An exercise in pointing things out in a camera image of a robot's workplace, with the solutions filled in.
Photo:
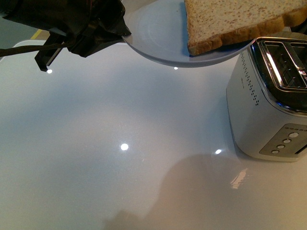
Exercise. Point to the black covered left gripper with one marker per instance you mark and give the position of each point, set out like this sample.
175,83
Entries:
82,26

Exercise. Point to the white round plate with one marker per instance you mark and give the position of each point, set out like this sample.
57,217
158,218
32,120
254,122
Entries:
159,33

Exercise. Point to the slice of brown bread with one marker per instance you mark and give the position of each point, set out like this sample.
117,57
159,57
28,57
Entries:
212,24

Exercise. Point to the white and chrome toaster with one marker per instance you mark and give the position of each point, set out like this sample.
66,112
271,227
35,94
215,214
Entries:
267,99

